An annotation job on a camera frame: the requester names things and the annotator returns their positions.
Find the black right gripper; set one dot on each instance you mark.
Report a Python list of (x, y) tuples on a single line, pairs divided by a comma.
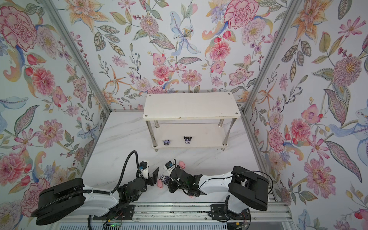
[(174, 184)]

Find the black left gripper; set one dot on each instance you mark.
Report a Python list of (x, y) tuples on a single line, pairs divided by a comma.
[(151, 178)]

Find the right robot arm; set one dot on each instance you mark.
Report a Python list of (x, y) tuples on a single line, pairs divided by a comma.
[(245, 188)]

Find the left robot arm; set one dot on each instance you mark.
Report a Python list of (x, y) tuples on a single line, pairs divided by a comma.
[(73, 198)]

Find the white two-tier shelf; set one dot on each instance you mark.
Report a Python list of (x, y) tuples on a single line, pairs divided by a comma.
[(199, 115)]

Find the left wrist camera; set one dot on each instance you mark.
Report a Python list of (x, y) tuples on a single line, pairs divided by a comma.
[(143, 168)]

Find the aluminium corner post right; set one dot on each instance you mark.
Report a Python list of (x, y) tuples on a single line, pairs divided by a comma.
[(269, 58)]

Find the aluminium corner post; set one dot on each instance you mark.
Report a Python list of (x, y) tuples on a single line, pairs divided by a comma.
[(269, 58), (66, 36)]

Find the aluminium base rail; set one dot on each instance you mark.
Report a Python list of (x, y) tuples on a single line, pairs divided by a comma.
[(196, 212)]

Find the aluminium corner post left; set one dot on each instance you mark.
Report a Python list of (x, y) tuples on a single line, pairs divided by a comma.
[(66, 36)]

